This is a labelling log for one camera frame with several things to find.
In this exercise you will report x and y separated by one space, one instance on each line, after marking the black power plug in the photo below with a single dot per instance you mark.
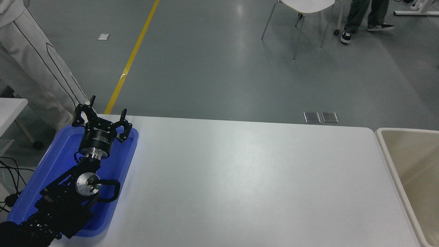
11 199

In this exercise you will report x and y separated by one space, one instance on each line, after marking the person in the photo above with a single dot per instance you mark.
356 13
34 68

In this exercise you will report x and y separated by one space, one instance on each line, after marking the small white side table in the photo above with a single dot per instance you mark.
10 108

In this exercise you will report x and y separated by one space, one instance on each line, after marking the blue plastic tray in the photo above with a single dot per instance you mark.
116 161

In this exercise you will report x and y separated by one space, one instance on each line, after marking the white stand foot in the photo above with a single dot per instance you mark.
415 13

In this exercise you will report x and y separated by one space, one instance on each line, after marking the large pale bin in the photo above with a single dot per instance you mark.
415 161

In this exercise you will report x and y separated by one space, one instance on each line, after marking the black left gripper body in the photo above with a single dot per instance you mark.
97 139

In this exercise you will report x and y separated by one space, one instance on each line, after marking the white chair with metal legs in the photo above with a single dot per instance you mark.
308 4

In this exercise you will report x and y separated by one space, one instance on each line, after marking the metal floor socket plate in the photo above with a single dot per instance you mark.
311 117
330 117

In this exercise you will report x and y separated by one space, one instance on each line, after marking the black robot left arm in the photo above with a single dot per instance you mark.
65 206

